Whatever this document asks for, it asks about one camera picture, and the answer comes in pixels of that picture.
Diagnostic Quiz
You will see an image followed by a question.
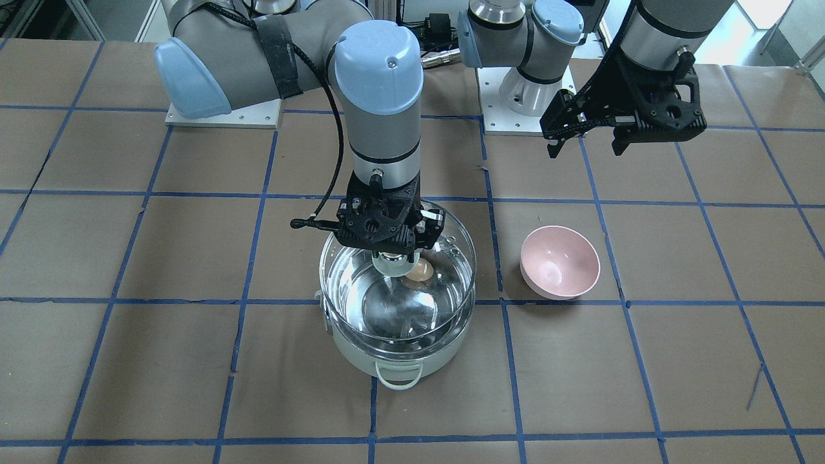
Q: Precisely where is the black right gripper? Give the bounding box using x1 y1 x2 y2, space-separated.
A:
336 173 446 253

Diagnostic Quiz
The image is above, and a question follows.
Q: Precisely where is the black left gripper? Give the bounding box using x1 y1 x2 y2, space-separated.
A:
539 49 707 159

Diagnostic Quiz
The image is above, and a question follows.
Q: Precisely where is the brown egg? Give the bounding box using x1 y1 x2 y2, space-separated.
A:
404 258 435 283

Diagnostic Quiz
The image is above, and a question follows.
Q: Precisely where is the glass pot lid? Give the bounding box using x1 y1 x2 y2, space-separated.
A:
319 211 476 356

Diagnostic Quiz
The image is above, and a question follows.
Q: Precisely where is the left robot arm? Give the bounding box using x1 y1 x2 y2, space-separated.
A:
457 1 732 158

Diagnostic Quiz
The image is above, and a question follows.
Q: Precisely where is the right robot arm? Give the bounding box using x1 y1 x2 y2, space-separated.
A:
153 1 446 256

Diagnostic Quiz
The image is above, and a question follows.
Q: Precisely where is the pale green steel pot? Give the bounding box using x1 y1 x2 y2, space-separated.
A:
318 255 476 391

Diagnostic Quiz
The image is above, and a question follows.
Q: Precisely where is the pink bowl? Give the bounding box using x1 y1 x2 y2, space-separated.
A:
519 226 601 300

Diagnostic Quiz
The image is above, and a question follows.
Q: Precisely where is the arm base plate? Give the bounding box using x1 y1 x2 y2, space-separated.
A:
165 99 283 130
476 67 576 137

